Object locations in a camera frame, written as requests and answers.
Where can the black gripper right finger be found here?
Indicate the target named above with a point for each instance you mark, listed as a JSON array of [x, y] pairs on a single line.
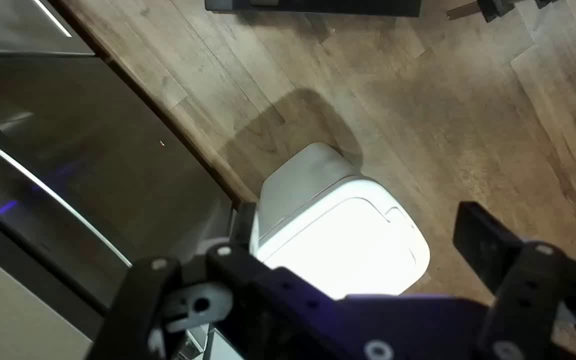
[[528, 287]]

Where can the long black furniture base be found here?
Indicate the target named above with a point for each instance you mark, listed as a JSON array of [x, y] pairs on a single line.
[[314, 6]]

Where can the white trash bin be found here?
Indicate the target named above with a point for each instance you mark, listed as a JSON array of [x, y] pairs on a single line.
[[340, 247]]

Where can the small black floor object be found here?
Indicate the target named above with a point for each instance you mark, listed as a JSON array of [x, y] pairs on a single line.
[[497, 9]]

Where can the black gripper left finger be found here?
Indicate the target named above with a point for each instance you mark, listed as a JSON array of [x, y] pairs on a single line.
[[149, 293]]

